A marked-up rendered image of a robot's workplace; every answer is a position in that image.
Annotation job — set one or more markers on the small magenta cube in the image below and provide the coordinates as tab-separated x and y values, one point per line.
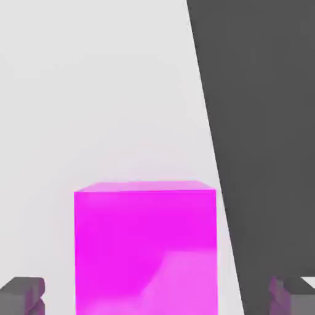
145	246

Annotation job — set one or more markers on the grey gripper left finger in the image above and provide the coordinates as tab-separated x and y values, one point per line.
19	295

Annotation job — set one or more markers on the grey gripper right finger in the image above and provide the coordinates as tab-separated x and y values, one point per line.
292	300

